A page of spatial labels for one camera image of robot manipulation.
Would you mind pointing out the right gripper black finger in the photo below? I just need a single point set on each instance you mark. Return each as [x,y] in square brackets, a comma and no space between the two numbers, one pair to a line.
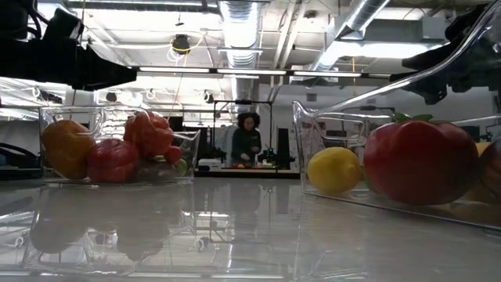
[426,84]
[430,60]

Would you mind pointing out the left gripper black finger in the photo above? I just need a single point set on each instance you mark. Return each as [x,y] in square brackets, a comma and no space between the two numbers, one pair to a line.
[105,72]

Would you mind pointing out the orange-red bell pepper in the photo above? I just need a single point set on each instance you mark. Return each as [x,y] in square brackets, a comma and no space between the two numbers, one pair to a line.
[148,133]

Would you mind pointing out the red round apple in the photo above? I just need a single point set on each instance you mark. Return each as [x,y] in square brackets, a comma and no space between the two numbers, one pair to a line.
[420,162]

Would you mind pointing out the yellow orange mango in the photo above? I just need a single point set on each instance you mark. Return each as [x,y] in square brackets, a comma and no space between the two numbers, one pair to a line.
[482,147]

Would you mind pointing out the orange bell pepper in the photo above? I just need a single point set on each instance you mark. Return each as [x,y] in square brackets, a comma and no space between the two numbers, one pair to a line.
[67,148]

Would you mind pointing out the red bell pepper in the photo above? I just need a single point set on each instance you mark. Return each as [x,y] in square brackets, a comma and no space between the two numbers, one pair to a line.
[112,161]

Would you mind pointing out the small red tomato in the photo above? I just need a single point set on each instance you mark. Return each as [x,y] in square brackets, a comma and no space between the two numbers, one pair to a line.
[172,154]

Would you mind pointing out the dark purple eggplant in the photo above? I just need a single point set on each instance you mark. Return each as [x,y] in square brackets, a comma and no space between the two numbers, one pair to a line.
[156,171]

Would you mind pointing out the green cucumber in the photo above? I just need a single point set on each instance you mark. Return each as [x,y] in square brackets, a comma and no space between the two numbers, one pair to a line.
[181,167]

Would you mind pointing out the yellow lemon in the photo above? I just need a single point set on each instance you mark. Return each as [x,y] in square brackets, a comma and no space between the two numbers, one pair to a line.
[334,169]

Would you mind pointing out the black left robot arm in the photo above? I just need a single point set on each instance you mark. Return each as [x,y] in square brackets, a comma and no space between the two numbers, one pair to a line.
[15,17]

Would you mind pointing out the black background robot arm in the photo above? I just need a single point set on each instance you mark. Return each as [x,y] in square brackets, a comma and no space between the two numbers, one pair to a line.
[276,157]

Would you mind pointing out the ceiling strip light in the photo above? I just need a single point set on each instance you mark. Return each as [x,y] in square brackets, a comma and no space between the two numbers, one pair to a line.
[174,69]
[250,71]
[326,73]

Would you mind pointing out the dark background furniture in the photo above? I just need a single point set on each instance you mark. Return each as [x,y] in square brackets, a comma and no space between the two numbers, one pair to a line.
[19,156]

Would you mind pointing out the clear plastic basket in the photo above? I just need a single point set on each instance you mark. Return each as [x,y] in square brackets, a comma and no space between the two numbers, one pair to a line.
[313,129]
[189,156]

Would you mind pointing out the white box device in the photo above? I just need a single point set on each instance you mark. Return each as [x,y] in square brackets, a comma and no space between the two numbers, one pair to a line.
[209,164]

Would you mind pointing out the person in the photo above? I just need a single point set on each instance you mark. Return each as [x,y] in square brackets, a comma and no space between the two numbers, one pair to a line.
[246,137]

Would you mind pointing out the wooden background table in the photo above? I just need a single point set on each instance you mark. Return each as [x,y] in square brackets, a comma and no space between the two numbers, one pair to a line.
[235,172]

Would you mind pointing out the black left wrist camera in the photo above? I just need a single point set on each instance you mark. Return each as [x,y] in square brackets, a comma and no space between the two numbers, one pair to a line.
[62,23]

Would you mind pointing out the black ceiling camera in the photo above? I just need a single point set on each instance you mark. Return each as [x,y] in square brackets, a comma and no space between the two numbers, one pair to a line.
[181,43]

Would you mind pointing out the slanted silver ventilation duct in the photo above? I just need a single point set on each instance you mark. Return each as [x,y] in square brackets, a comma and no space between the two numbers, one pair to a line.
[352,23]

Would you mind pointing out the black metal background frame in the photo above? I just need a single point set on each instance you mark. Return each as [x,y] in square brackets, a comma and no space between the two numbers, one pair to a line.
[242,102]

